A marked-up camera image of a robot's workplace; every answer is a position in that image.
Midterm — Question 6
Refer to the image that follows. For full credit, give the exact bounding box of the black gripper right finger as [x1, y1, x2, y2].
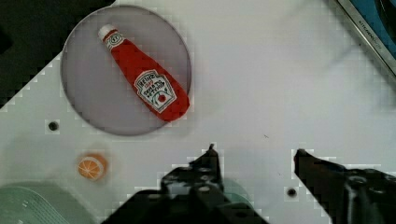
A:
[293, 148, 396, 224]

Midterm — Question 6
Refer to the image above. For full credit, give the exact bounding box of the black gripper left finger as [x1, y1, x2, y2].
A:
[161, 143, 224, 198]

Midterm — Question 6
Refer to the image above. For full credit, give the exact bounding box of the red felt ketchup bottle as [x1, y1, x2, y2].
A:
[98, 24, 190, 122]

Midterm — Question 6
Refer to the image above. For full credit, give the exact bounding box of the grey round plate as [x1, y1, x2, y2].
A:
[61, 5, 191, 136]

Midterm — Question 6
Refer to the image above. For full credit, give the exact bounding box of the green cup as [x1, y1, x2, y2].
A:
[223, 178, 253, 208]

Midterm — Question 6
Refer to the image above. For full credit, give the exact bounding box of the orange slice toy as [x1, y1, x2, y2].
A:
[78, 153, 108, 181]

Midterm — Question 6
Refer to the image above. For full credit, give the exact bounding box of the silver blue toy oven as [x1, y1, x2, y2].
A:
[334, 0, 396, 77]

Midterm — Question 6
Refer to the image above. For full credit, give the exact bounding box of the green perforated colander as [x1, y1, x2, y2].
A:
[0, 182, 96, 224]

